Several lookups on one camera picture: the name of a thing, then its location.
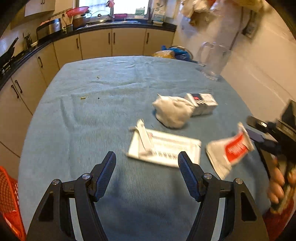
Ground orange plastic basket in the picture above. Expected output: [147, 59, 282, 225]
[0, 166, 26, 241]

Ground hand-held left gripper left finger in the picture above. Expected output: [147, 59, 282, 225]
[26, 151, 117, 241]

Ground silver rice cooker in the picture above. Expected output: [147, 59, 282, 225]
[36, 19, 62, 40]

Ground black wok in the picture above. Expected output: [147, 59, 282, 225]
[0, 37, 19, 67]

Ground crumpled white cloth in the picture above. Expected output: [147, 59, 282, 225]
[152, 94, 194, 129]

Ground glass pot lid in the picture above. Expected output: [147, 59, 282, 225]
[91, 10, 111, 24]

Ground red plastic basin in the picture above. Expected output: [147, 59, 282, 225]
[66, 6, 89, 16]

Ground flattened white carton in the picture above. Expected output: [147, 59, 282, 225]
[122, 119, 201, 168]

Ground chopstick holder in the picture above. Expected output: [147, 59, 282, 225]
[62, 14, 74, 32]

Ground blue plastic bag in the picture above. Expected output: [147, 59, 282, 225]
[161, 45, 193, 62]

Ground brown pot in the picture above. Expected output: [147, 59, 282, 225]
[73, 16, 87, 28]

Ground black kitchen countertop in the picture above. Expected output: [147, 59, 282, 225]
[0, 20, 177, 91]

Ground person's right hand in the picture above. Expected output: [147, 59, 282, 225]
[267, 158, 293, 209]

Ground yellow plastic bag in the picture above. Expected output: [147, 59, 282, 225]
[151, 50, 176, 59]

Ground beige upper cabinet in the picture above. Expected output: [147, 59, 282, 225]
[24, 0, 56, 16]

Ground black power cable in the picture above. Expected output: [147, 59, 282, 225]
[230, 7, 245, 51]

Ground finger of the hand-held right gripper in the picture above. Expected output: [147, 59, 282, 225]
[246, 115, 278, 134]
[248, 131, 283, 156]

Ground blue tablecloth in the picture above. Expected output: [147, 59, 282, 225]
[18, 56, 272, 241]

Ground red and white packet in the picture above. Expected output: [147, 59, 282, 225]
[205, 122, 255, 180]

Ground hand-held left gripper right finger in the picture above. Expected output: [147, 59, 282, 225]
[178, 151, 270, 241]

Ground hanging plastic bags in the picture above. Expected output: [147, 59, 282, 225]
[181, 0, 232, 24]

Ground clear glass pitcher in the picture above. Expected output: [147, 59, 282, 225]
[196, 42, 232, 81]

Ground beige lower cabinets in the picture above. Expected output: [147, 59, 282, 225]
[0, 28, 175, 160]

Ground small black and white box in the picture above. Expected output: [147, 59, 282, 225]
[185, 93, 218, 116]

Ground kitchen faucet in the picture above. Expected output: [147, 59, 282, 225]
[106, 0, 116, 21]

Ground wall socket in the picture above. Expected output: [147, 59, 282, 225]
[243, 13, 257, 37]

